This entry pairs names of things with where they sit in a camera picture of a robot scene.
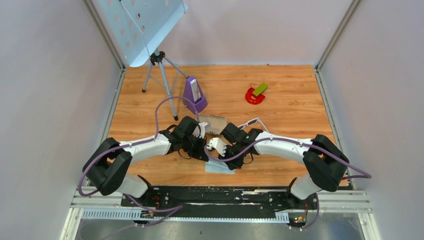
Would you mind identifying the flag print glasses case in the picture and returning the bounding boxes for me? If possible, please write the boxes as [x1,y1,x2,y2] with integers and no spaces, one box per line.
[199,114,228,135]

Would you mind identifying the red horseshoe magnet toy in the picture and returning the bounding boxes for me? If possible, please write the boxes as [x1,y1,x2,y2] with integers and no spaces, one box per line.
[244,87,265,105]

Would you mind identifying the white frame sunglasses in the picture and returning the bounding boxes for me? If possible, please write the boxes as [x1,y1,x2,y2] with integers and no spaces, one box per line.
[237,117,269,132]

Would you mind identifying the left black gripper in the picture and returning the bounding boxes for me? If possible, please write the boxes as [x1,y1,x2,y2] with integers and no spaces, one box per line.
[181,134,209,162]

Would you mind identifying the purple cable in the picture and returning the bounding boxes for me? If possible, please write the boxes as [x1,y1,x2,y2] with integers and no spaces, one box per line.
[77,96,200,198]
[203,137,373,231]

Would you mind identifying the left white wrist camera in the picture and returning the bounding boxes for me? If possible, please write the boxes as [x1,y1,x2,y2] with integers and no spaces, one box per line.
[198,122,211,138]

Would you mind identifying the green block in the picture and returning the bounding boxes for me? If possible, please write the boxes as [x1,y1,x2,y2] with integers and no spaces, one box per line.
[252,83,268,97]

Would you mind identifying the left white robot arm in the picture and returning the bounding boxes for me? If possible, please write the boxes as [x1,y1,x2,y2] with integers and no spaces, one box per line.
[82,116,210,207]

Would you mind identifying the blue perforated music stand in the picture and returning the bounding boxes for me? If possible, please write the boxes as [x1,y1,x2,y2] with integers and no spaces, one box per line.
[97,0,190,122]

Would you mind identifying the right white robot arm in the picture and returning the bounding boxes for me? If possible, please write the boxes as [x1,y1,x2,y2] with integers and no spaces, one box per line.
[219,123,349,209]

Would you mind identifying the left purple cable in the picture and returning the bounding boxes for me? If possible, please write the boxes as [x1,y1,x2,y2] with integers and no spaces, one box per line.
[77,96,200,198]

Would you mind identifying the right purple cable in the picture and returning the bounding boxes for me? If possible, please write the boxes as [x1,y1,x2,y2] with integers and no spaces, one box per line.
[203,137,373,231]

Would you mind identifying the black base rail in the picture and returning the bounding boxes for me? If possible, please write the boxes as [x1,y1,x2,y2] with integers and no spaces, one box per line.
[121,186,318,219]

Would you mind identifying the purple metronome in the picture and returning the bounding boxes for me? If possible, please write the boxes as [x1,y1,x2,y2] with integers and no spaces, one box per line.
[183,76,208,114]

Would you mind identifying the light blue cleaning cloth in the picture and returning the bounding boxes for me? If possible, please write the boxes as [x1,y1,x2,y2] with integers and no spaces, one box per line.
[204,160,236,175]

